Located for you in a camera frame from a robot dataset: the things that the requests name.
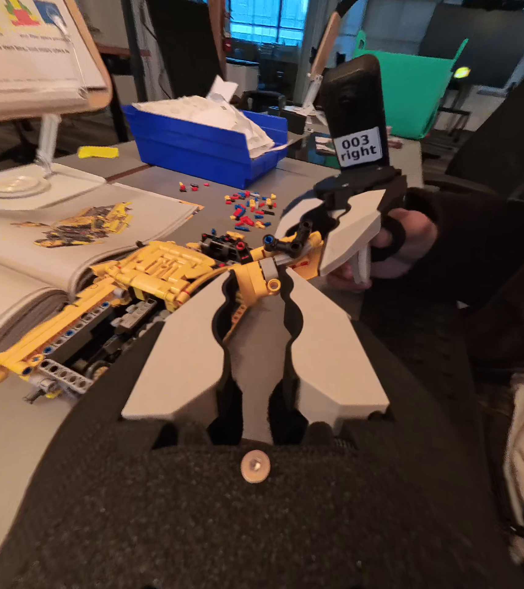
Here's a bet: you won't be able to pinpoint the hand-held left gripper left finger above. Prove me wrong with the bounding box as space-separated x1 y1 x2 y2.
120 271 243 445

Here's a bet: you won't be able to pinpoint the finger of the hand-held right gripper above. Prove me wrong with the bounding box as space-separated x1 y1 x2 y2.
273 192 336 242
317 188 387 278

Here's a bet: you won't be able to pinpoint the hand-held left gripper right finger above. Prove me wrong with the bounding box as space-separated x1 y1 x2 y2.
268 265 391 445

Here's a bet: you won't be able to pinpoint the yellow brick toy car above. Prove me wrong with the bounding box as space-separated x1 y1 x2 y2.
0 229 255 405

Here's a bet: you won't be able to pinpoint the person's right forearm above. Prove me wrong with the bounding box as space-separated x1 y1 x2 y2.
404 184 524 314

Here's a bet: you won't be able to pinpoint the grey desk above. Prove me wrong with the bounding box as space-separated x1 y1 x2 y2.
0 136 423 580

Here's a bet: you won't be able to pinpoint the person's right hand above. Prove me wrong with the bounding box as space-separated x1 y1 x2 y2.
327 208 439 291

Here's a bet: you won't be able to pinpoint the scattered small coloured brick pins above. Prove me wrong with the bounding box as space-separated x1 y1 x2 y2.
177 181 277 231

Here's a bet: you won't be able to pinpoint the white stand with wooden board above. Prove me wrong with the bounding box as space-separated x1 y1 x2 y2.
307 9 342 111
0 0 113 199

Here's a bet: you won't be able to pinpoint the green box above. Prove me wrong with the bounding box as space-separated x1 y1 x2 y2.
353 30 469 140

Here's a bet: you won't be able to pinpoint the large paned window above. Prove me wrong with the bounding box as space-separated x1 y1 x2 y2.
227 0 311 47

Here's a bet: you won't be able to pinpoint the blue plastic bin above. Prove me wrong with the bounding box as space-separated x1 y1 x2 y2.
121 103 289 182

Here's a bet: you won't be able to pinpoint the white papers and bags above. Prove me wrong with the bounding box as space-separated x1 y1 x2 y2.
133 76 290 159

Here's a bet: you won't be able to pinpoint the open instruction book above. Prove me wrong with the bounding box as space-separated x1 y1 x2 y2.
0 182 204 385

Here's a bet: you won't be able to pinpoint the printed paper sheet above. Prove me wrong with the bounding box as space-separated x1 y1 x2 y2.
0 0 106 109

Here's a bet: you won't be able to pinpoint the black wall screen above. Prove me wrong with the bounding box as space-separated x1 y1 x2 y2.
420 5 524 88

